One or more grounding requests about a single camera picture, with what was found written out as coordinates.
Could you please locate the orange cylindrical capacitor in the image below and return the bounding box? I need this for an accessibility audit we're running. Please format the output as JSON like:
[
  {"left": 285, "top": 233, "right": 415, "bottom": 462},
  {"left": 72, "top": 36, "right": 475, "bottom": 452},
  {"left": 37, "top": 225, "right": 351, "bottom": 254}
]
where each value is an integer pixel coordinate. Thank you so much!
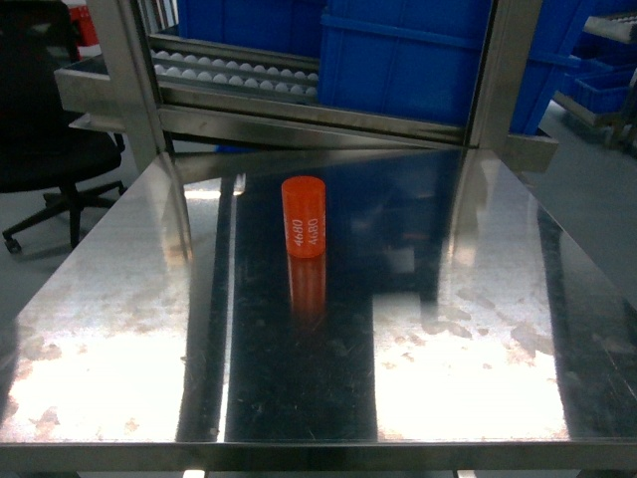
[{"left": 281, "top": 175, "right": 326, "bottom": 259}]

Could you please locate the stainless steel roller rack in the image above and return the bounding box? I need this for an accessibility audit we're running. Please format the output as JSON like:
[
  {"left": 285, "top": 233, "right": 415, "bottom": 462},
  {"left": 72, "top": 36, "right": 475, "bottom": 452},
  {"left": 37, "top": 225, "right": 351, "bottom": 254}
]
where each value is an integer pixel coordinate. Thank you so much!
[{"left": 55, "top": 1, "right": 557, "bottom": 171}]

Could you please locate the large blue plastic crate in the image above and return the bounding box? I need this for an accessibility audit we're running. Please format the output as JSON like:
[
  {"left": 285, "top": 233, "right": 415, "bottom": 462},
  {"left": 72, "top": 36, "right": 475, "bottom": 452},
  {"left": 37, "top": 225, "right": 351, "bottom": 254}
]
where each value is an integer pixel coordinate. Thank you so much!
[{"left": 318, "top": 1, "right": 594, "bottom": 134}]

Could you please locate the blue crate behind left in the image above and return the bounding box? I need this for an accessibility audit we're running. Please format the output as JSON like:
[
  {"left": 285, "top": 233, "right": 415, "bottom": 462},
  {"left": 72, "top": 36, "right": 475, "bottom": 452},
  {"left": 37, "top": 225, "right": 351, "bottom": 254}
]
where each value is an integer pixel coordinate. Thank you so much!
[{"left": 177, "top": 0, "right": 326, "bottom": 58}]

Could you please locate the black office chair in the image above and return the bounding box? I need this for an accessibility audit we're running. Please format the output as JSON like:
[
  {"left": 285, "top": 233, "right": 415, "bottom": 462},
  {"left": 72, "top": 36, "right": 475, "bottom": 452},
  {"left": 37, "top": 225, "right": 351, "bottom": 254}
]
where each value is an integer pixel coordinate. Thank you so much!
[{"left": 1, "top": 1, "right": 125, "bottom": 254}]

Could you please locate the small blue bin right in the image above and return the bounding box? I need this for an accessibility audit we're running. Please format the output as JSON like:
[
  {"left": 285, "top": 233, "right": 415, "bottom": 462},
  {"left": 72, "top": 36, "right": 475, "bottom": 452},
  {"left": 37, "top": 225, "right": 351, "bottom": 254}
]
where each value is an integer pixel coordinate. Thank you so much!
[{"left": 561, "top": 69, "right": 634, "bottom": 114}]

